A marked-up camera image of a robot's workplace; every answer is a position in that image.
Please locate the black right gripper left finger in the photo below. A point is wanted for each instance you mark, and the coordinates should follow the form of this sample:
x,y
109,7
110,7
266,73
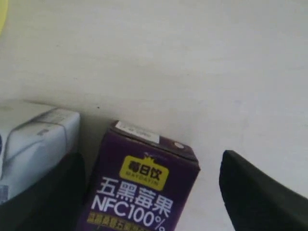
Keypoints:
x,y
52,204

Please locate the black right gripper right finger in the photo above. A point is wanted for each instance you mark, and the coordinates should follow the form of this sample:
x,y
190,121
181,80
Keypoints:
x,y
256,202

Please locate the blue white milk carton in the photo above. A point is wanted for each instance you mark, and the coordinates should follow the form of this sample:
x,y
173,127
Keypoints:
x,y
34,138

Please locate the purple juice carton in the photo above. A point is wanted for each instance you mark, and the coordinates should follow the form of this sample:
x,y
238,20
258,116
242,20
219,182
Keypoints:
x,y
140,182

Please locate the yellow chips can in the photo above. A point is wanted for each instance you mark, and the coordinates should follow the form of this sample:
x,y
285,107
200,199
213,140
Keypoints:
x,y
3,13

